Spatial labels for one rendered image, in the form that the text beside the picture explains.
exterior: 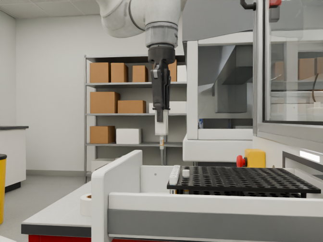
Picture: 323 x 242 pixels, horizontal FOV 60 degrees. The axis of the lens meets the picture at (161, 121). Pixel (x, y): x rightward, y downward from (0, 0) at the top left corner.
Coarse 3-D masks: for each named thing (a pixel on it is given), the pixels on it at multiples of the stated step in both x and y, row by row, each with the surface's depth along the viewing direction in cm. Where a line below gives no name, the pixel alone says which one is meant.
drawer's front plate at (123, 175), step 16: (128, 160) 52; (96, 176) 38; (112, 176) 42; (128, 176) 52; (96, 192) 38; (112, 192) 42; (128, 192) 52; (96, 208) 38; (96, 224) 38; (96, 240) 38
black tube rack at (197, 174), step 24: (192, 168) 57; (216, 168) 57; (240, 168) 58; (264, 168) 57; (192, 192) 50; (216, 192) 50; (240, 192) 42; (264, 192) 50; (288, 192) 41; (312, 192) 40
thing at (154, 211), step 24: (144, 168) 64; (168, 168) 63; (288, 168) 61; (144, 192) 63; (168, 192) 63; (120, 216) 39; (144, 216) 39; (168, 216) 39; (192, 216) 38; (216, 216) 38; (240, 216) 37; (264, 216) 37; (288, 216) 37; (312, 216) 37; (192, 240) 38; (216, 240) 38; (240, 240) 38; (264, 240) 37; (288, 240) 37; (312, 240) 36
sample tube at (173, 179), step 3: (171, 177) 43; (174, 177) 43; (171, 180) 43; (174, 180) 43; (171, 183) 44; (174, 183) 43; (171, 189) 43; (174, 189) 43; (171, 192) 43; (174, 192) 43
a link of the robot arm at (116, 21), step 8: (96, 0) 80; (104, 0) 79; (112, 0) 79; (120, 0) 79; (128, 0) 80; (104, 8) 80; (112, 8) 79; (120, 8) 79; (128, 8) 79; (104, 16) 82; (112, 16) 81; (120, 16) 80; (128, 16) 80; (104, 24) 87; (112, 24) 83; (120, 24) 82; (128, 24) 81; (112, 32) 87; (120, 32) 85; (128, 32) 84; (136, 32) 84
